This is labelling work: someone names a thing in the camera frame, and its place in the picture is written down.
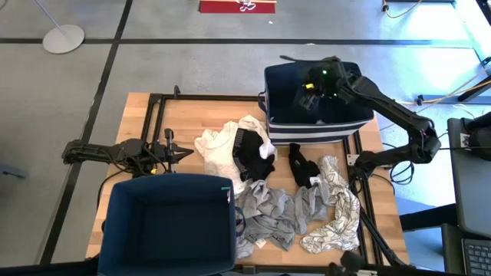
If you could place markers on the grey metal mounting bracket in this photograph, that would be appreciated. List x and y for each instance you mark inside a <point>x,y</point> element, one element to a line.
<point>353,159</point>

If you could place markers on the round white stand base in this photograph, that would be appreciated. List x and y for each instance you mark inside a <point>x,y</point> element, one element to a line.
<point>63,38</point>

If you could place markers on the red floor sign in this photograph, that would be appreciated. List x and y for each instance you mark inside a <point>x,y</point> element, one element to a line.
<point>222,7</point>

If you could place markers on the dark laptop keyboard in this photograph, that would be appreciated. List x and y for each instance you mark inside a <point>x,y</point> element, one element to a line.
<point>477,257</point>

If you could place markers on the blue-grey floor object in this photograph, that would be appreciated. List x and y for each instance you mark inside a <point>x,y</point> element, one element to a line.
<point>11,171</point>

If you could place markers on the white leaf-patterned cloth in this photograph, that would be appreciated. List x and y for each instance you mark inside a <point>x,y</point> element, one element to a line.
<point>341,214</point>

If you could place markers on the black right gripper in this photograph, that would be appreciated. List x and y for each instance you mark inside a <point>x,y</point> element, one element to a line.
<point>322,82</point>

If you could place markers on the grey t-shirt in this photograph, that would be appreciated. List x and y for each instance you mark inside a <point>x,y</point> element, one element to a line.
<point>268,214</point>

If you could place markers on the navy white striped fabric bin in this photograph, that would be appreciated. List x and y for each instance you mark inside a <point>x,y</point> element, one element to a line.
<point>126,230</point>
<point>307,132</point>

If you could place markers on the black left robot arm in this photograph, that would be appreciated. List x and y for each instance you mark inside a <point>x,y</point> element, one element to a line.
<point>96,151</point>

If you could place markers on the light grey garment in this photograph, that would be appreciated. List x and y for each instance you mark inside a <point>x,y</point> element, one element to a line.
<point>243,249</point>

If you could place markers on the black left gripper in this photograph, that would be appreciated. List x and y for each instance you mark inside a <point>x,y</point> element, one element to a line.
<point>163,153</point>

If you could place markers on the black underwear with grey waistband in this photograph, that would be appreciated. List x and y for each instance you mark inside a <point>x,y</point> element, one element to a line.
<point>251,153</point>

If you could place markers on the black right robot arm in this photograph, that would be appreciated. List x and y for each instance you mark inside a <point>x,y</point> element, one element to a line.
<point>391,111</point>

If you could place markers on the black desk foot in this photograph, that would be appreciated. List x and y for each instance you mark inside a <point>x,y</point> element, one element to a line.
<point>475,91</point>

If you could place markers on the white lace garment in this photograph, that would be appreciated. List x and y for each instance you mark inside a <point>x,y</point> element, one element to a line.
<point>215,153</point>

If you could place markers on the small black garment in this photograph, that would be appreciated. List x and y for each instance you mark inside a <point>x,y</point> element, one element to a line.
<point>303,168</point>

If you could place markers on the grey desk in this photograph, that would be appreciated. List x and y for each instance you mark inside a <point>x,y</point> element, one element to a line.
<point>472,191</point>

